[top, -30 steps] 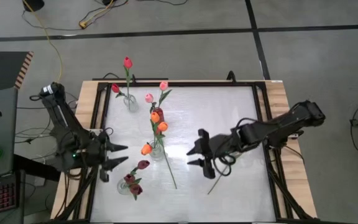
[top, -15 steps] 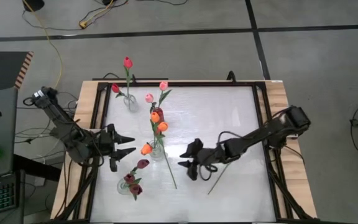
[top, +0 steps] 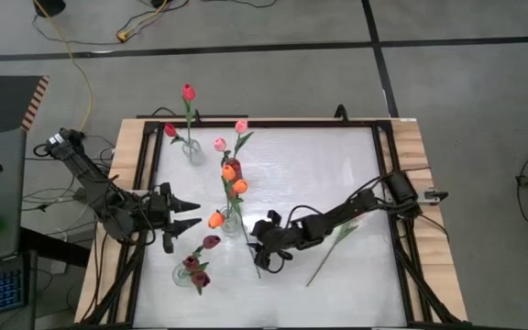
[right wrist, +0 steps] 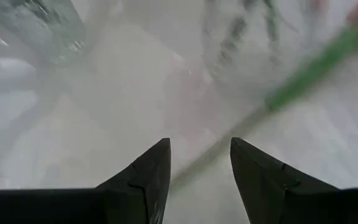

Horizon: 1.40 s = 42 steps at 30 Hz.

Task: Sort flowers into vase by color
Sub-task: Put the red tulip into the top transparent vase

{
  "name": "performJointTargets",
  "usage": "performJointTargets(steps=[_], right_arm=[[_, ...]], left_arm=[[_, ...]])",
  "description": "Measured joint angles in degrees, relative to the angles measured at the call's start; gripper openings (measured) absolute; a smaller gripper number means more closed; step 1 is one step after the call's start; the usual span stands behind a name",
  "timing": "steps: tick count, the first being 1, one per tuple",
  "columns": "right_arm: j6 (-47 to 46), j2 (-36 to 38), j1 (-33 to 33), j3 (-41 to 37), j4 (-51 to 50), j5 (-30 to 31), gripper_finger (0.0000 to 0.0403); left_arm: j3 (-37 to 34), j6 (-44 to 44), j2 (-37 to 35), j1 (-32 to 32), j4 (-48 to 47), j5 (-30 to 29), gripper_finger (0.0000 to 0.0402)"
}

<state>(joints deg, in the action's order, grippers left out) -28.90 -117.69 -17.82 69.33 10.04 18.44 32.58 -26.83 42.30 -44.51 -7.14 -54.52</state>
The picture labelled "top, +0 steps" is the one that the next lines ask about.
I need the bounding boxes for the black metal table frame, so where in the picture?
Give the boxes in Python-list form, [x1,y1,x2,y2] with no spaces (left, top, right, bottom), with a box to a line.
[75,117,469,330]

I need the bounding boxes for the red ribbed glass vase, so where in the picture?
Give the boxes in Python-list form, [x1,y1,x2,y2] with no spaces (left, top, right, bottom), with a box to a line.
[225,157,244,187]

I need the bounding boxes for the thin black bar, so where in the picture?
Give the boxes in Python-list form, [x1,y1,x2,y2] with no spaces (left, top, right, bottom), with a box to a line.
[135,114,249,120]

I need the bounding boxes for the yellow plug with cable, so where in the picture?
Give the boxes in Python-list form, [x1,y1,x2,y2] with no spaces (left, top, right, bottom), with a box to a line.
[115,0,173,43]

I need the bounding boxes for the pink artificial tulip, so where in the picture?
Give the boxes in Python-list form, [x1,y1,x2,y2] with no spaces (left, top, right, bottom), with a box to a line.
[229,117,255,161]
[305,222,360,288]
[213,137,234,167]

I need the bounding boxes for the long yellow cable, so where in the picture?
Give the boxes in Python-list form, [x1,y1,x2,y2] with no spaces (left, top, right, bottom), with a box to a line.
[32,0,94,184]

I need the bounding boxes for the large black foam mat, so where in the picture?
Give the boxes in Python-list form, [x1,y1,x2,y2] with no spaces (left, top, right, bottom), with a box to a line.
[0,75,50,140]

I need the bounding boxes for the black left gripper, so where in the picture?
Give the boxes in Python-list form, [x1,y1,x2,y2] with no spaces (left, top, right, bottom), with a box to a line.
[147,181,204,255]

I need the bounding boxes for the clear embossed glass vase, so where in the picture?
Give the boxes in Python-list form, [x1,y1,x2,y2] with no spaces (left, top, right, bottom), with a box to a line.
[218,208,244,237]

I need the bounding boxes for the black desk beam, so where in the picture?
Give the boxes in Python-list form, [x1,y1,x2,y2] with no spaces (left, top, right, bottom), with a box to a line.
[18,226,92,270]

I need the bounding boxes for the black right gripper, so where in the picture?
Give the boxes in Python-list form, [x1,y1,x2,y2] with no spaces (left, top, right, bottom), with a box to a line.
[247,209,295,272]

